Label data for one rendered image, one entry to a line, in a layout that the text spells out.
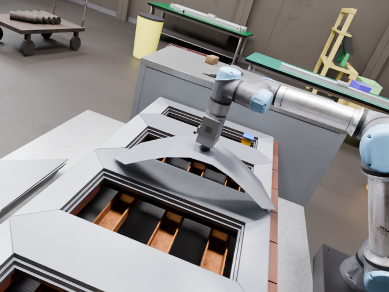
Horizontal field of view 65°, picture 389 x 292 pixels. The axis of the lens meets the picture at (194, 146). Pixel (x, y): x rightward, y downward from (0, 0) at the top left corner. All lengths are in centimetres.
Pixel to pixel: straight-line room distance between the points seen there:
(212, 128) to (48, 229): 58
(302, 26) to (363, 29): 128
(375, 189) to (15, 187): 113
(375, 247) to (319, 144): 101
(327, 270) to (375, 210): 38
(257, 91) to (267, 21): 718
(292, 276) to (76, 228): 82
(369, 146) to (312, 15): 722
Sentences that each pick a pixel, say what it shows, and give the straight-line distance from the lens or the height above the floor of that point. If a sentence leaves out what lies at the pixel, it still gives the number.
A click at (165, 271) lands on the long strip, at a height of 86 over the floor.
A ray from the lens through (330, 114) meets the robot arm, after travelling 107.
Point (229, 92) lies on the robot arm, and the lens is 100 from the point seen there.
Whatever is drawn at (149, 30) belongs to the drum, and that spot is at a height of 54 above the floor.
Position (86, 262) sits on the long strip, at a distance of 89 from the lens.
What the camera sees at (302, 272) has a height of 68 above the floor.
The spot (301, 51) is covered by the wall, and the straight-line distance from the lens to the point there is 811.
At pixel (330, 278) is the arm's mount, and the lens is 130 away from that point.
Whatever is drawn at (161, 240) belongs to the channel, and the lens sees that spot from 123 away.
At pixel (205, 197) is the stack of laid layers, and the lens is 118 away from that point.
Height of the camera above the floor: 156
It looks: 28 degrees down
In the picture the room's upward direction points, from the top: 17 degrees clockwise
